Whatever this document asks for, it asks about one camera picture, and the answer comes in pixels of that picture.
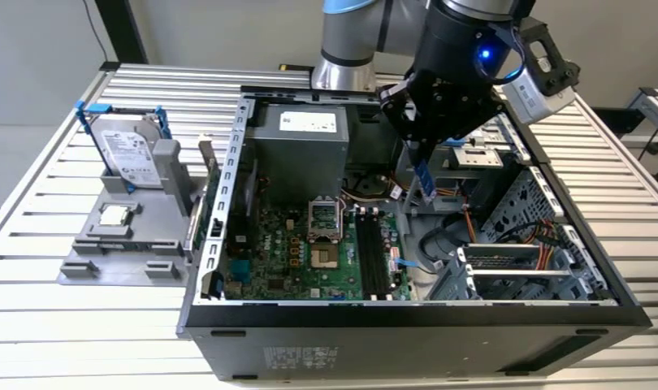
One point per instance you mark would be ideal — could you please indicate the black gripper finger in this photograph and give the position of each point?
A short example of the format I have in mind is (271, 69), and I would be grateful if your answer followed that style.
(396, 109)
(476, 118)

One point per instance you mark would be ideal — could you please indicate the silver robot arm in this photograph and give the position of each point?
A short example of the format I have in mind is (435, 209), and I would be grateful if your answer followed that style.
(349, 40)

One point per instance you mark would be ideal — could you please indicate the RAM slot with white latches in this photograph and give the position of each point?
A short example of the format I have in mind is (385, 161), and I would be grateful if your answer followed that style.
(383, 252)
(368, 252)

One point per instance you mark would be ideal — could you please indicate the small silver bay drive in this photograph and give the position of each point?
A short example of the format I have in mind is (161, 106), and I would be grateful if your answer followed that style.
(476, 158)

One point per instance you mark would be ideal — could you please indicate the silver drive bay cage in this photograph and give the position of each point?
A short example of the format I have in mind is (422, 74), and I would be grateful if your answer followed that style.
(405, 183)

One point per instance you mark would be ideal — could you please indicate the grey power supply unit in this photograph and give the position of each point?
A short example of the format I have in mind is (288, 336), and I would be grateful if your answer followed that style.
(301, 162)

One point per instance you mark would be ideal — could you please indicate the aluminium side table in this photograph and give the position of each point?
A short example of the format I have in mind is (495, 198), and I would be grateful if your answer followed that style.
(652, 101)

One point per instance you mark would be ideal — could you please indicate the CPU socket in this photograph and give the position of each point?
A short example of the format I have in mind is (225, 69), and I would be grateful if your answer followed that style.
(324, 256)

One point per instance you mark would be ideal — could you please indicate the grey disk bay cage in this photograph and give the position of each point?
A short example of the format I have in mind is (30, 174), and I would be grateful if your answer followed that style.
(502, 273)

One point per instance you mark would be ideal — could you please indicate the green Dell motherboard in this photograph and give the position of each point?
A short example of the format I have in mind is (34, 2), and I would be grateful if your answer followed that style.
(328, 280)

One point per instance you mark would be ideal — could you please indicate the hard disk in blue carrier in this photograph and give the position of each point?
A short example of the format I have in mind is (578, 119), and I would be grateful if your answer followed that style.
(124, 150)

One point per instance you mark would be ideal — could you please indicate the silver CPU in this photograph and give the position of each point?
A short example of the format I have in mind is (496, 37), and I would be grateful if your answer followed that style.
(116, 214)

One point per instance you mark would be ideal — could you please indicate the black open PC case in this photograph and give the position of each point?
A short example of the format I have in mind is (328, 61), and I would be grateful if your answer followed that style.
(360, 345)

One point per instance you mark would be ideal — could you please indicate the grey parts rack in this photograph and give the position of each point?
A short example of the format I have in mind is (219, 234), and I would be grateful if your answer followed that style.
(123, 260)

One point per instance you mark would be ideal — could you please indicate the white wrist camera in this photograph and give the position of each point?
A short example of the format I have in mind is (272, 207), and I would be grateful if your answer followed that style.
(534, 101)

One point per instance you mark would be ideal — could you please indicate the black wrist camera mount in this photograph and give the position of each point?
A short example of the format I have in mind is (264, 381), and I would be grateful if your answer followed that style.
(560, 69)

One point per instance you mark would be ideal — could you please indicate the black upright post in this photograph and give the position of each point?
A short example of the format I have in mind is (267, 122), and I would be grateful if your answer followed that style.
(124, 32)

